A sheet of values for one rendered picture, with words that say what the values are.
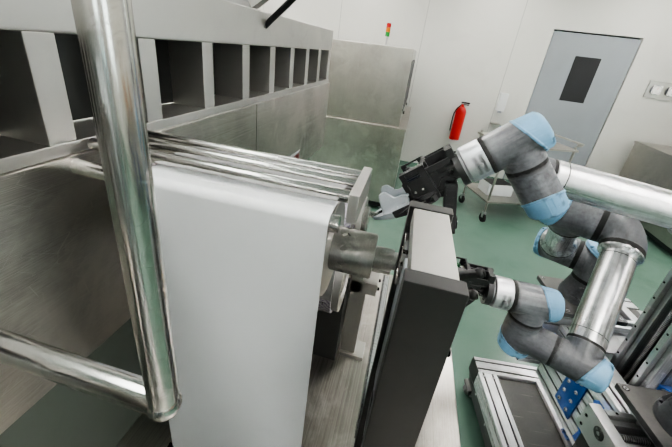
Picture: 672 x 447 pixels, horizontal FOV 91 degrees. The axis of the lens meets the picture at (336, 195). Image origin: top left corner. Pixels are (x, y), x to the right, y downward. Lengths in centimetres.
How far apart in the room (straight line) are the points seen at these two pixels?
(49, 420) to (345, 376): 54
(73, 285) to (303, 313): 32
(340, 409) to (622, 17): 538
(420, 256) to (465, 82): 493
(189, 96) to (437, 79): 461
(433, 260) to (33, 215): 44
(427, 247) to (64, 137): 44
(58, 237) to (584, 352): 99
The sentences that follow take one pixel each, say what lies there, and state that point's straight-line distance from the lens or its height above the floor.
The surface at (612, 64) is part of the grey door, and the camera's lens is 565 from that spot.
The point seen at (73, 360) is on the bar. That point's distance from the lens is 26.
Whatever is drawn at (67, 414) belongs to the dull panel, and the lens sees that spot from 69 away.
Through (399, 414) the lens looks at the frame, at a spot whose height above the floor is 129.
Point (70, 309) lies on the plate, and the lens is 59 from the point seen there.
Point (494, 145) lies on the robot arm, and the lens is 66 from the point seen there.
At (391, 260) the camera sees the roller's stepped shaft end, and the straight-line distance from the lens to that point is 46.
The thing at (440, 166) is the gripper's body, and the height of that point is 141.
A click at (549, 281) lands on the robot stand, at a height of 82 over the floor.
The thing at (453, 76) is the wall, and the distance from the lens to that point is 517.
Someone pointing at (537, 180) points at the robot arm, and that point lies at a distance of 69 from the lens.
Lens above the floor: 160
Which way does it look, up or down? 24 degrees down
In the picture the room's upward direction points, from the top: 7 degrees clockwise
